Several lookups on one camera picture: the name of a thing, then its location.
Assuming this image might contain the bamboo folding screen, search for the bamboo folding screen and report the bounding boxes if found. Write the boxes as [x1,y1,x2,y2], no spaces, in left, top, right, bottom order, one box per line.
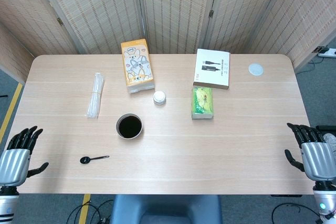
[0,0,336,86]

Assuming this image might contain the white cable product box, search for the white cable product box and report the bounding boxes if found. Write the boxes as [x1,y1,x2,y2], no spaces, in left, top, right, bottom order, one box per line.
[193,48,231,90]

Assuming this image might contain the bundle of clear straws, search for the bundle of clear straws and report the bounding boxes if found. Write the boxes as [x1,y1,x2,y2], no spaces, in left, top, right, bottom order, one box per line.
[87,72,106,119]

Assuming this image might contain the black power strip cable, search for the black power strip cable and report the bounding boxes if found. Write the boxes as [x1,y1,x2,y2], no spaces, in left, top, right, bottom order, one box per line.
[296,56,326,74]

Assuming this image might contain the black looped floor cable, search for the black looped floor cable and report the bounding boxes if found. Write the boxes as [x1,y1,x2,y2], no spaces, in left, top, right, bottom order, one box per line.
[271,202,323,224]

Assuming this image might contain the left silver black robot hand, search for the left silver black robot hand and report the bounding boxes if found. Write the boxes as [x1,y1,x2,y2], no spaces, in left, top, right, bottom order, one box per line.
[0,126,49,187]

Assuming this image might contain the round white table grommet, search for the round white table grommet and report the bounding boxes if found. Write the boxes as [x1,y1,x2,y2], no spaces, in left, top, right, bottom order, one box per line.
[248,62,265,77]

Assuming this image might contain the yellow floor tape strip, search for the yellow floor tape strip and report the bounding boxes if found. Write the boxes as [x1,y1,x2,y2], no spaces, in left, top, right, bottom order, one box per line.
[0,83,24,143]
[78,194,91,224]

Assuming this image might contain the cup of black coffee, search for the cup of black coffee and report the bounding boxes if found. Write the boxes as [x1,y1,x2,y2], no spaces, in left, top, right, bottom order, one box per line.
[115,113,144,140]

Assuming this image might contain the black floor cables tangle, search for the black floor cables tangle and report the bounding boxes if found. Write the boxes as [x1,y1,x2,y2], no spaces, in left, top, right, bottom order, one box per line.
[66,199,114,224]

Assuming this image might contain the orange corgi tissue pack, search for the orange corgi tissue pack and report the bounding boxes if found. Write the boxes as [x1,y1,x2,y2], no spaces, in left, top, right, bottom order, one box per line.
[120,38,155,94]

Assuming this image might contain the small black spoon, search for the small black spoon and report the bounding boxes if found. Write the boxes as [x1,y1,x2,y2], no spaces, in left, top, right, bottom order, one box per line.
[80,155,110,164]

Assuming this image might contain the green tissue pack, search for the green tissue pack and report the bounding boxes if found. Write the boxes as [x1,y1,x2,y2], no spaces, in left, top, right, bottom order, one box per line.
[191,86,215,120]

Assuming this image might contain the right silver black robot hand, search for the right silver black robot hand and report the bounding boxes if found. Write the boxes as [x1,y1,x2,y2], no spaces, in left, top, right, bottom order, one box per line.
[285,122,336,183]

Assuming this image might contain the small white round jar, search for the small white round jar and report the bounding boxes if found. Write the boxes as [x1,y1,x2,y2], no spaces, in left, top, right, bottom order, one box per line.
[153,90,166,106]

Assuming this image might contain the dark blue chair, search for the dark blue chair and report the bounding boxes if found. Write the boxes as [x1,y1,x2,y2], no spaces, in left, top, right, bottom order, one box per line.
[109,194,223,224]

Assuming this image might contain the white power strip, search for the white power strip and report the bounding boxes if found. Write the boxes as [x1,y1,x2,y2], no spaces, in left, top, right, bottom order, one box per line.
[313,46,336,59]

